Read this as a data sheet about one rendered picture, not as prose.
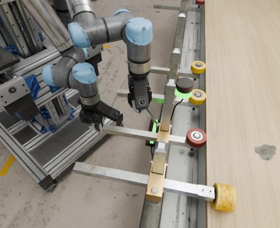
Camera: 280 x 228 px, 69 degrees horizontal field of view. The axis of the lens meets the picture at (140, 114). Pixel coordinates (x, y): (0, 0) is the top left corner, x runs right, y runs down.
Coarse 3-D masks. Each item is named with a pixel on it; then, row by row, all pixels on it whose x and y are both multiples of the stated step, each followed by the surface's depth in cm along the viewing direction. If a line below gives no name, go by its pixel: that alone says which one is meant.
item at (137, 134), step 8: (104, 128) 92; (112, 128) 92; (120, 128) 92; (128, 128) 92; (128, 136) 92; (136, 136) 91; (144, 136) 90; (152, 136) 89; (176, 136) 89; (176, 144) 89; (184, 144) 88
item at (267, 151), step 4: (264, 144) 81; (256, 148) 80; (260, 148) 79; (264, 148) 79; (268, 148) 80; (272, 148) 79; (256, 152) 79; (260, 152) 79; (264, 152) 79; (268, 152) 79; (272, 152) 78; (264, 156) 77; (268, 156) 77; (272, 156) 78
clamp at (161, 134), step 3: (159, 126) 92; (171, 126) 94; (159, 129) 91; (168, 129) 91; (159, 132) 90; (162, 132) 90; (165, 132) 90; (168, 132) 90; (159, 135) 89; (162, 135) 89; (165, 135) 89; (168, 135) 89; (159, 138) 87; (165, 138) 87; (168, 138) 88; (159, 141) 87; (165, 141) 87
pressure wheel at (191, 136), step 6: (192, 132) 85; (198, 132) 85; (204, 132) 85; (186, 138) 86; (192, 138) 83; (198, 138) 84; (204, 138) 83; (192, 144) 83; (198, 144) 82; (192, 150) 92
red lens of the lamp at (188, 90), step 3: (180, 78) 72; (189, 78) 72; (177, 84) 70; (177, 87) 70; (180, 87) 69; (192, 87) 70; (177, 90) 71; (180, 90) 70; (183, 90) 69; (186, 90) 69; (189, 90) 70; (183, 93) 70; (186, 93) 70
